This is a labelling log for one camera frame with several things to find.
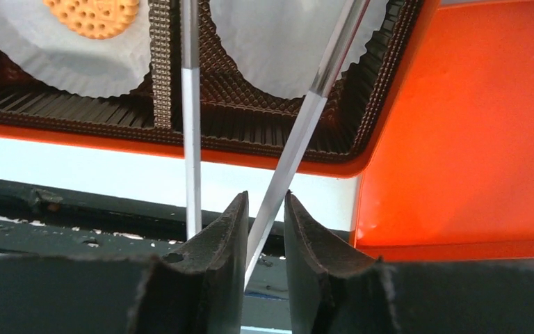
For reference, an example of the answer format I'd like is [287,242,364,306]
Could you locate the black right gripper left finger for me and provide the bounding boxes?
[129,191,249,333]

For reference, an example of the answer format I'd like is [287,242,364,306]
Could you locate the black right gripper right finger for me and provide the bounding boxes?
[284,192,396,333]

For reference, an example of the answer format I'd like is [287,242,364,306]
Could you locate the metal serving tongs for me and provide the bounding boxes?
[181,1,395,279]

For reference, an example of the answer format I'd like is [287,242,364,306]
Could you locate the round orange cookie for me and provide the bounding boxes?
[43,0,140,40]

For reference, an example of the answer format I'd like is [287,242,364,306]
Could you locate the orange tin lid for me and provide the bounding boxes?
[351,1,534,260]

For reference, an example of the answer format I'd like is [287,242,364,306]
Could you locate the white paper cup front-middle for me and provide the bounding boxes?
[0,1,151,97]

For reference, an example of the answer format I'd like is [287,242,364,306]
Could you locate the white paper cup front-right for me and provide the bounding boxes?
[209,0,390,100]

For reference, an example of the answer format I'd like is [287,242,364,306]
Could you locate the orange cookie tin box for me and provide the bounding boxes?
[0,1,439,177]

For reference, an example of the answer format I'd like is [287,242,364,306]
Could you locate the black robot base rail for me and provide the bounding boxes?
[0,175,355,333]

